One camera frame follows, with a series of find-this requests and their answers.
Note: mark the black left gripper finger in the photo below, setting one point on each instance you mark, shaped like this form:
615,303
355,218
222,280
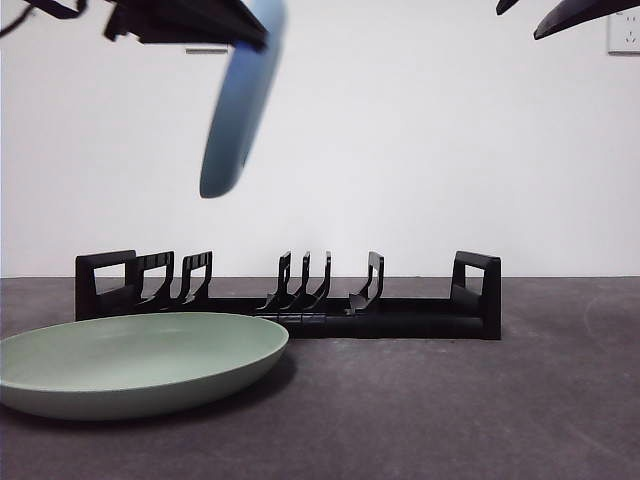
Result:
200,40
200,15

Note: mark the blue round plate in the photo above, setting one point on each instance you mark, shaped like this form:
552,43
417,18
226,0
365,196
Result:
240,120

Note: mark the green round plate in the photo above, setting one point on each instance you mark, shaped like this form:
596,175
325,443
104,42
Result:
130,365

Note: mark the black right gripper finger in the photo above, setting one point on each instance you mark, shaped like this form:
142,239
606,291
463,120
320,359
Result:
575,17
507,6

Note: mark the black plastic plate rack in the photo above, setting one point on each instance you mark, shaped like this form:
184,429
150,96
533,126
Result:
400,320

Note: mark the white wall socket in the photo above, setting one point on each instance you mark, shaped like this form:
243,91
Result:
207,50
625,42

